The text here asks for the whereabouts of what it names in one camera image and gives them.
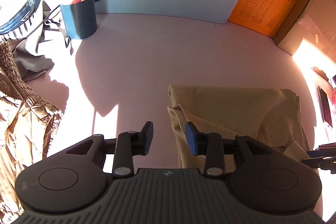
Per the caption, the beige garment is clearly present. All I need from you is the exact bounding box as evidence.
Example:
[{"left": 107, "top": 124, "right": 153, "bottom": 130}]
[{"left": 167, "top": 84, "right": 314, "bottom": 169}]

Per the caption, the brown cardboard box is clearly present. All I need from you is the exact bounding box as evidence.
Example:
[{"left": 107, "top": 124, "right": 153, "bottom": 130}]
[{"left": 273, "top": 0, "right": 336, "bottom": 56}]

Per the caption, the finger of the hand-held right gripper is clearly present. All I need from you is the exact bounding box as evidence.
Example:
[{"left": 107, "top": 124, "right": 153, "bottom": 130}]
[
  {"left": 301, "top": 157, "right": 336, "bottom": 169},
  {"left": 306, "top": 144, "right": 336, "bottom": 158}
]

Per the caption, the torn cardboard piece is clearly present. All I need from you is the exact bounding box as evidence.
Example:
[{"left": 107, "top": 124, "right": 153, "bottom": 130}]
[{"left": 311, "top": 67, "right": 330, "bottom": 81}]

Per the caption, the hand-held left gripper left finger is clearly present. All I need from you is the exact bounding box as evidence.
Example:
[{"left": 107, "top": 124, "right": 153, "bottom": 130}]
[{"left": 66, "top": 121, "right": 154, "bottom": 178}]

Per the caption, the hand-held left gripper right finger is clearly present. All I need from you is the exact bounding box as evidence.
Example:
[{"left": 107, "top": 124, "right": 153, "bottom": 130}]
[{"left": 184, "top": 122, "right": 301, "bottom": 178}]

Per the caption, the grey cloth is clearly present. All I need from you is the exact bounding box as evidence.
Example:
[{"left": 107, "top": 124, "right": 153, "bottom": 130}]
[{"left": 13, "top": 0, "right": 74, "bottom": 83}]

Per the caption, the black smartphone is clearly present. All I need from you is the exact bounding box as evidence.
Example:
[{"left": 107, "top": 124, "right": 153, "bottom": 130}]
[{"left": 317, "top": 85, "right": 334, "bottom": 128}]

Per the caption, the blue white striped container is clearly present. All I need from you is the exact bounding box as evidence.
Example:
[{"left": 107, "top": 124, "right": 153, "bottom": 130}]
[{"left": 0, "top": 0, "right": 37, "bottom": 38}]

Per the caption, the brown puffer jacket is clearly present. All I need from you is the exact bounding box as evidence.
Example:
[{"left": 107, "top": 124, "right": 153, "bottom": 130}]
[{"left": 0, "top": 40, "right": 65, "bottom": 216}]

